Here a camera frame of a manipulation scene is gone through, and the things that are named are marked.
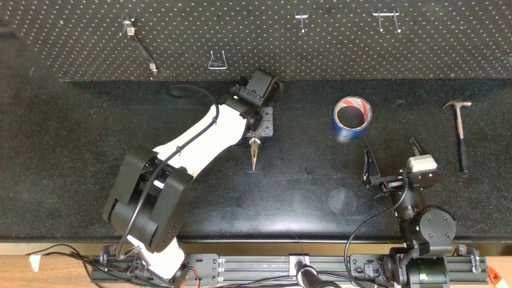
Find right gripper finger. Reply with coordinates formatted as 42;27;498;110
362;146;382;186
409;138;426;158

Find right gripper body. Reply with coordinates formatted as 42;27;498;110
368;170;441;192

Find black and white pliers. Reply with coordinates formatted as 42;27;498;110
248;137;262;172

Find black pegboard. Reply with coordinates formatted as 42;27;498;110
0;0;512;83

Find roll of blue tape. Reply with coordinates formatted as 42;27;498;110
333;95;373;143

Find wrench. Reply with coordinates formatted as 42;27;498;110
123;19;160;76

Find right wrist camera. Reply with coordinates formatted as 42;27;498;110
405;154;438;174

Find black cable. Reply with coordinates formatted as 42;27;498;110
343;182;410;288
114;83;221;260

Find mounting rail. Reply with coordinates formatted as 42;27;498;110
90;243;491;288

